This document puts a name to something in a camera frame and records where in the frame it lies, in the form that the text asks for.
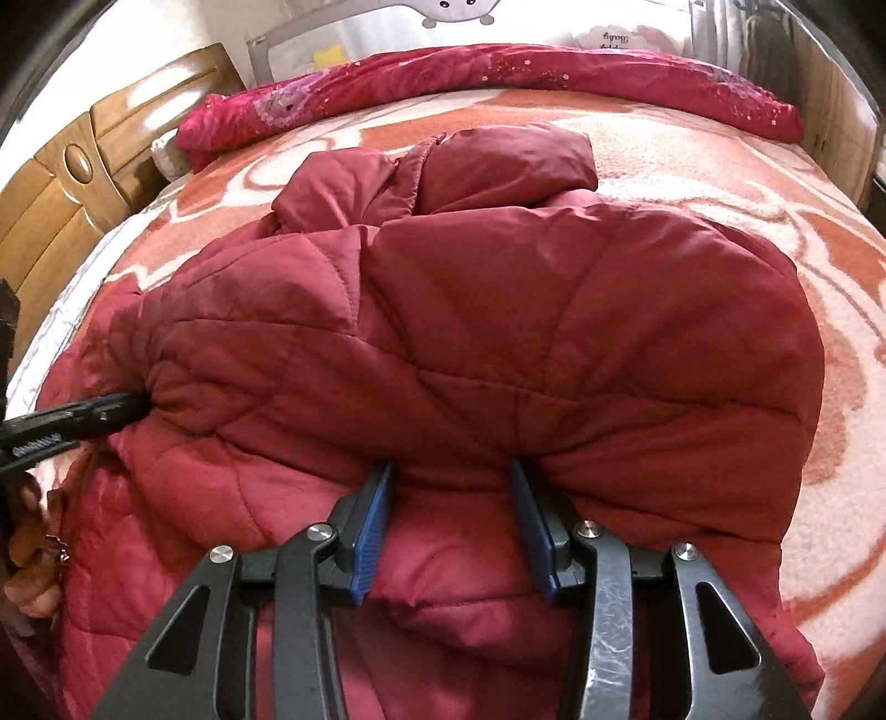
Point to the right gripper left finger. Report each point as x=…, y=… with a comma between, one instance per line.
x=198, y=657

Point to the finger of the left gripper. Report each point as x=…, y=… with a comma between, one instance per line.
x=31, y=438

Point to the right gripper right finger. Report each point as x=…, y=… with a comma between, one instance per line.
x=659, y=630

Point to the red quilted padded jacket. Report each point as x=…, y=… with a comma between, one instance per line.
x=450, y=359

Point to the person's left hand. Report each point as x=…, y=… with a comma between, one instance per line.
x=34, y=585

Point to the wooden headboard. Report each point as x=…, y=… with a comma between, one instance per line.
x=93, y=174

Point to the orange white floral blanket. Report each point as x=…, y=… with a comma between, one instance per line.
x=796, y=346

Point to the magenta floral rolled quilt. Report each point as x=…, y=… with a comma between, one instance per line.
x=225, y=123

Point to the grey bed guard rail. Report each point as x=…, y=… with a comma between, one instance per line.
x=349, y=31

